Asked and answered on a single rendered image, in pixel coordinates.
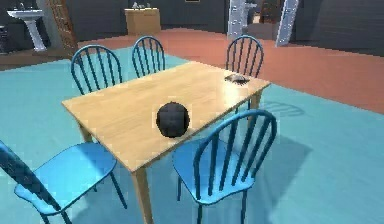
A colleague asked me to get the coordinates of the light wooden dining table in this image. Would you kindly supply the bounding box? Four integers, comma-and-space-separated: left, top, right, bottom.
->
61, 60, 272, 224

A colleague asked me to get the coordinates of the blue spindle-back chair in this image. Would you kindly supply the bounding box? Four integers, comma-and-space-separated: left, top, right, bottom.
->
0, 139, 128, 224
225, 34, 265, 111
172, 108, 278, 224
70, 44, 124, 96
131, 35, 167, 79

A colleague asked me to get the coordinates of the black ball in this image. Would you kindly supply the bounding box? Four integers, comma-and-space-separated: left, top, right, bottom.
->
155, 101, 191, 139

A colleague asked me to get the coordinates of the small dark flat object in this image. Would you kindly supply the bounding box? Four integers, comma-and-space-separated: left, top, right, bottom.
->
224, 73, 250, 86

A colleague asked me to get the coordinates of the light wooden cabinet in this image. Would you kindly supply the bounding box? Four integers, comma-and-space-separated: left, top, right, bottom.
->
124, 7, 162, 36

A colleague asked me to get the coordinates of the small grey statuette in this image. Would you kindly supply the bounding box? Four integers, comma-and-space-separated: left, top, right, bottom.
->
131, 1, 152, 10

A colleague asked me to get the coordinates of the brown wooden room door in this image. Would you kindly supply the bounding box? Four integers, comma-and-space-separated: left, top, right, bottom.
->
46, 0, 79, 56

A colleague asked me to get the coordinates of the white doorway frame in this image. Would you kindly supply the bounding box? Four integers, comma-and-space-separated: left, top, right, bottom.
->
226, 0, 300, 48

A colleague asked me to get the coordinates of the white pedestal sink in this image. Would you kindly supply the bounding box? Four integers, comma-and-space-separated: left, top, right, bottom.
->
6, 8, 48, 53

